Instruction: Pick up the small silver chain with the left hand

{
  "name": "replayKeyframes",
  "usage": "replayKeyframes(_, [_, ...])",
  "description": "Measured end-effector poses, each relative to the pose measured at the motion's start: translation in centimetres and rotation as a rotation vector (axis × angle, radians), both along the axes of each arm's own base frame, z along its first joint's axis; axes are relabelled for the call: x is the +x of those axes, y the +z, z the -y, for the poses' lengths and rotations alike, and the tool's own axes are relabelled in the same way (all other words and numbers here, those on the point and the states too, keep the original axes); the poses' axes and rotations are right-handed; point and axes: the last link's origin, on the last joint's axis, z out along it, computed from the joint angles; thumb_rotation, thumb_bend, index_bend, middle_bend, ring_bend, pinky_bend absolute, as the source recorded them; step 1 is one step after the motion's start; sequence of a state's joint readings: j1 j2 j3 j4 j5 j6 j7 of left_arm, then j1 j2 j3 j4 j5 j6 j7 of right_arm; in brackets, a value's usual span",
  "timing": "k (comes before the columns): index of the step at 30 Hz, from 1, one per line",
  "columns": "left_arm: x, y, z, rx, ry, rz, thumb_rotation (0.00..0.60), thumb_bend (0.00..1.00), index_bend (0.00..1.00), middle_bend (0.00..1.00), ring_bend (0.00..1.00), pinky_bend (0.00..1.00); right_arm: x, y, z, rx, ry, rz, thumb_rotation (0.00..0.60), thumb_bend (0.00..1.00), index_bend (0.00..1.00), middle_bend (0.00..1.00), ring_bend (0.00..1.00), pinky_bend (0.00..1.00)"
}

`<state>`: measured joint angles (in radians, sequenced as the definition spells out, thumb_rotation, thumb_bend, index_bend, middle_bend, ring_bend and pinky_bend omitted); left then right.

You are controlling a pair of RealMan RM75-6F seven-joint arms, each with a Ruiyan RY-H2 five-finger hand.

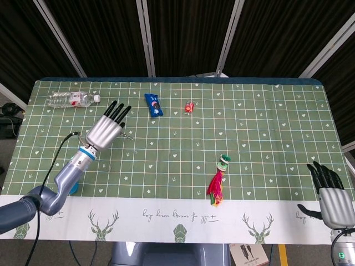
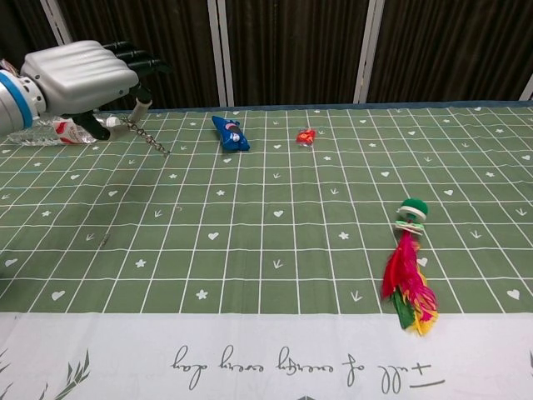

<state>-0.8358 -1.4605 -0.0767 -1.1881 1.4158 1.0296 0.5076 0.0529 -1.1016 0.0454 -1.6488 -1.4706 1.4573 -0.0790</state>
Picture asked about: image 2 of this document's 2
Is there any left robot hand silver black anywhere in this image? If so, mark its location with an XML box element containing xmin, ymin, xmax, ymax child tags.
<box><xmin>19</xmin><ymin>39</ymin><xmax>174</xmax><ymax>143</ymax></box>

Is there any colourful feather shuttlecock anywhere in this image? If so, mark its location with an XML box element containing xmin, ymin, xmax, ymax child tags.
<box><xmin>381</xmin><ymin>197</ymin><xmax>439</xmax><ymax>339</ymax></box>

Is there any green grid tablecloth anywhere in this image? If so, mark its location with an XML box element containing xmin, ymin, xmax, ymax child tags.
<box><xmin>0</xmin><ymin>99</ymin><xmax>533</xmax><ymax>400</ymax></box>

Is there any blue snack packet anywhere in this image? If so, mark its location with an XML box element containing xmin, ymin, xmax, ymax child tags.
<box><xmin>211</xmin><ymin>115</ymin><xmax>251</xmax><ymax>153</ymax></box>

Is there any red wrapped candy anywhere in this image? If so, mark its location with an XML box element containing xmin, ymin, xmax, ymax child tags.
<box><xmin>296</xmin><ymin>127</ymin><xmax>318</xmax><ymax>148</ymax></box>

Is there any clear plastic water bottle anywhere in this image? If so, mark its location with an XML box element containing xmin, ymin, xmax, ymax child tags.
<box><xmin>6</xmin><ymin>114</ymin><xmax>122</xmax><ymax>148</ymax></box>

